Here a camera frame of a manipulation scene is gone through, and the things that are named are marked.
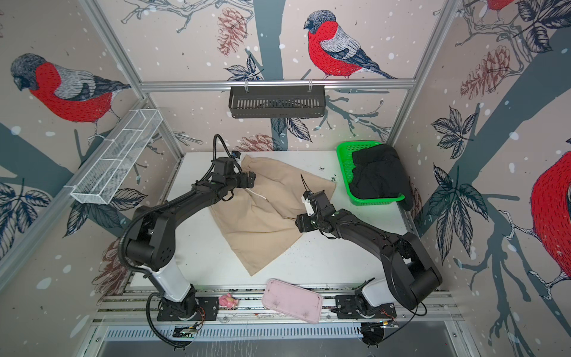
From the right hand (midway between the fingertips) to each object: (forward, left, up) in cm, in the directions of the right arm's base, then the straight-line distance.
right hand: (301, 223), depth 88 cm
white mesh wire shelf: (-2, +65, +27) cm, 71 cm away
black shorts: (+28, -37, 0) cm, 46 cm away
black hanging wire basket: (+52, +13, +24) cm, 59 cm away
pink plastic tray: (-27, +3, -3) cm, 28 cm away
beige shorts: (+2, +18, -4) cm, 19 cm away
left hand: (+18, +24, +11) cm, 32 cm away
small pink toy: (-28, +24, -2) cm, 37 cm away
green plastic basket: (+43, -22, -1) cm, 48 cm away
